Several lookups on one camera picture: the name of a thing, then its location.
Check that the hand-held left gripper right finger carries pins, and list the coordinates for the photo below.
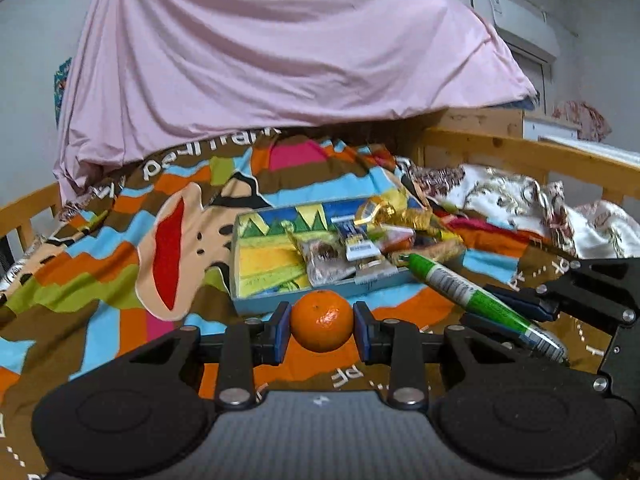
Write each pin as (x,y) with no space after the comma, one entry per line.
(363,334)

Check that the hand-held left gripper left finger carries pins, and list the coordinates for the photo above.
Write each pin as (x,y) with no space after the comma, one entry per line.
(282,334)

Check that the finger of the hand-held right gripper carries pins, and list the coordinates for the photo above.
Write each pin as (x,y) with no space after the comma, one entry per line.
(482,324)
(535,306)

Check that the long green snack packet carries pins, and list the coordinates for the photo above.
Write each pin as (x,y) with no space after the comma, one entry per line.
(460,290)

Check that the orange mandarin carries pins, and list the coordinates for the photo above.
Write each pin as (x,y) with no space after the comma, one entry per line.
(322,320)

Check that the painted metal tray box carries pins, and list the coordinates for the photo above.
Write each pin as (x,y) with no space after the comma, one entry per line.
(265,260)

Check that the clear nut bar packet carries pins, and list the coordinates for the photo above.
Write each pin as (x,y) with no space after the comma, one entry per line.
(325,262)

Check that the rice cracker packet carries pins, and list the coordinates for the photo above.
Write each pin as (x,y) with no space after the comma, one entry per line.
(435,251)

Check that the red green triangular packet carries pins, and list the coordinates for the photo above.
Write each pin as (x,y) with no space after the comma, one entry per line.
(397,237)

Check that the gold candy packet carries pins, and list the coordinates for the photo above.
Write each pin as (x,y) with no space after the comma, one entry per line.
(395,212)

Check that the floral satin quilt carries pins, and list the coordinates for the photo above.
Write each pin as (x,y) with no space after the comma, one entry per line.
(500,190)

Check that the white cabinet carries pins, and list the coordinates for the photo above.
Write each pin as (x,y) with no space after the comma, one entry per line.
(575,140)

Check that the colourful printed blanket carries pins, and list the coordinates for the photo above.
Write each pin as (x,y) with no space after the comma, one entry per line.
(100,285)

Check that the pink floral cloth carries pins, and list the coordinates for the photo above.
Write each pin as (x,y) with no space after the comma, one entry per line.
(582,120)

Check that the white door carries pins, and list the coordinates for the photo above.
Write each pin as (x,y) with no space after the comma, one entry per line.
(535,77)

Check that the pink bed sheet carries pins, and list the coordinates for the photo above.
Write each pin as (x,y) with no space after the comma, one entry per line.
(275,60)

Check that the white air conditioner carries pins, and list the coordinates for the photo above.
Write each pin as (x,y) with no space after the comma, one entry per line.
(520,22)

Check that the teal patterned cloth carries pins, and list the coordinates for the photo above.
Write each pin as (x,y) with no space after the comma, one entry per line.
(62,90)

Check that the wooden bed frame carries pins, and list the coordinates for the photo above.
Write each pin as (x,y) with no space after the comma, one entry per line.
(480,142)

